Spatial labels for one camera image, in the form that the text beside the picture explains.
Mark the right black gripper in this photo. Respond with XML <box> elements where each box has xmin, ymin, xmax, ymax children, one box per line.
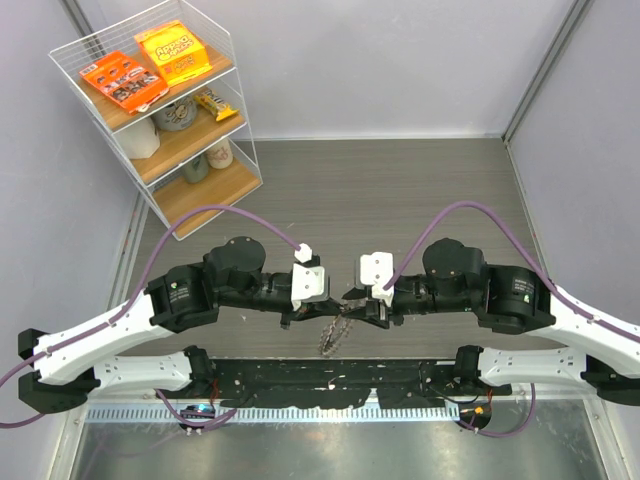
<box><xmin>342</xmin><ymin>273</ymin><xmax>476</xmax><ymax>328</ymax></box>

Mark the metal disc with keyrings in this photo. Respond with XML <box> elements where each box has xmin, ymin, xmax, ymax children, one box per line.
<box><xmin>318</xmin><ymin>299</ymin><xmax>365</xmax><ymax>358</ymax></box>

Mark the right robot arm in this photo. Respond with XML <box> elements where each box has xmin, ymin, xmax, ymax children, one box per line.
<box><xmin>343</xmin><ymin>238</ymin><xmax>639</xmax><ymax>406</ymax></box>

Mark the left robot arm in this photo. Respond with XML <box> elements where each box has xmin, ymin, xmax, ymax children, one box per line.
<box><xmin>18</xmin><ymin>237</ymin><xmax>341</xmax><ymax>414</ymax></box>

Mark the beige printed cup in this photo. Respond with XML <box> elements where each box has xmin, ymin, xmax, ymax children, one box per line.
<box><xmin>204</xmin><ymin>137</ymin><xmax>234</xmax><ymax>170</ymax></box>

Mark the green grey can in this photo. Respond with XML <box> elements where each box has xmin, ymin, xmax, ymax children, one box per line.
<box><xmin>181</xmin><ymin>154</ymin><xmax>210</xmax><ymax>184</ymax></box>

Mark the yellow candy bar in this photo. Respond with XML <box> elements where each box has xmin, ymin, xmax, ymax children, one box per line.
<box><xmin>194</xmin><ymin>88</ymin><xmax>239</xmax><ymax>122</ymax></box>

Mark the white paper roll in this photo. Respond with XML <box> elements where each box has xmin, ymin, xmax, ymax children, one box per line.
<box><xmin>114</xmin><ymin>117</ymin><xmax>160</xmax><ymax>160</ymax></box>

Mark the yellow apple snack box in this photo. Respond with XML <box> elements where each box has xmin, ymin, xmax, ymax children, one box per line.
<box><xmin>134</xmin><ymin>20</ymin><xmax>212</xmax><ymax>87</ymax></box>

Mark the orange snack box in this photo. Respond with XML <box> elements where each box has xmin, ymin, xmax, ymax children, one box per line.
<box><xmin>79</xmin><ymin>51</ymin><xmax>169</xmax><ymax>114</ymax></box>

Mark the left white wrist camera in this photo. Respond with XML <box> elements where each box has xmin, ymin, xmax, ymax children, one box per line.
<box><xmin>290</xmin><ymin>264</ymin><xmax>327</xmax><ymax>310</ymax></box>

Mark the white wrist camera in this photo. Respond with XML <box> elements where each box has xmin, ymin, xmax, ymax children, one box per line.
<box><xmin>290</xmin><ymin>264</ymin><xmax>327</xmax><ymax>310</ymax></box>
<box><xmin>356</xmin><ymin>251</ymin><xmax>394</xmax><ymax>307</ymax></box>

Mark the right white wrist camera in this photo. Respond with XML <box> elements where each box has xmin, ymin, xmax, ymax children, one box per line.
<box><xmin>356</xmin><ymin>251</ymin><xmax>394</xmax><ymax>307</ymax></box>

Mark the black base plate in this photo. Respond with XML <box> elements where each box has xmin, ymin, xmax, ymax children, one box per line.
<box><xmin>154</xmin><ymin>357</ymin><xmax>514</xmax><ymax>409</ymax></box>

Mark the slotted cable duct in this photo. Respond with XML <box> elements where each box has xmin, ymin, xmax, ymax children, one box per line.
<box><xmin>85</xmin><ymin>402</ymin><xmax>460</xmax><ymax>424</ymax></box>

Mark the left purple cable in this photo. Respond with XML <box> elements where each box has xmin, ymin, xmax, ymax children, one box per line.
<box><xmin>0</xmin><ymin>204</ymin><xmax>316</xmax><ymax>429</ymax></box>

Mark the white wire shelf rack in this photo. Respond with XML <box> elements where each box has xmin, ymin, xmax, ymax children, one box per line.
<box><xmin>49</xmin><ymin>1</ymin><xmax>262</xmax><ymax>226</ymax></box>

